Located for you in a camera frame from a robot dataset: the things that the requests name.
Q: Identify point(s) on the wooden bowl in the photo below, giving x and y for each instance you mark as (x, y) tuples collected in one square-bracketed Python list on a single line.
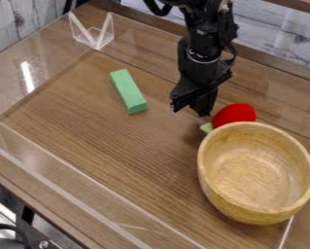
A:
[(254, 172)]

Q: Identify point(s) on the red plush strawberry toy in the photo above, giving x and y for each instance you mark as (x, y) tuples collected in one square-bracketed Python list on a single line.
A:
[(238, 112)]

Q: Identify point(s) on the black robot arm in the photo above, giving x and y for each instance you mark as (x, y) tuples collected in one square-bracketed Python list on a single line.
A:
[(206, 52)]

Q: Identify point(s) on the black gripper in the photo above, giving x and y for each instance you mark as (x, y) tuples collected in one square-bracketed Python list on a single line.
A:
[(197, 88)]

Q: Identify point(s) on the black table leg bracket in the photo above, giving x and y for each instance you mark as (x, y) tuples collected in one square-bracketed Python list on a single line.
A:
[(36, 239)]

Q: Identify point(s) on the clear acrylic tray wall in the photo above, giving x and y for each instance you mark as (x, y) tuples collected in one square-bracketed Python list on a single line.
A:
[(93, 213)]

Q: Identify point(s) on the green rectangular block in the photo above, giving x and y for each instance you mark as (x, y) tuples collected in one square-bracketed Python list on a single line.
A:
[(129, 91)]

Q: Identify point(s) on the clear acrylic corner bracket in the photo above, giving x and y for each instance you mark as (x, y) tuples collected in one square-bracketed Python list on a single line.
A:
[(93, 37)]

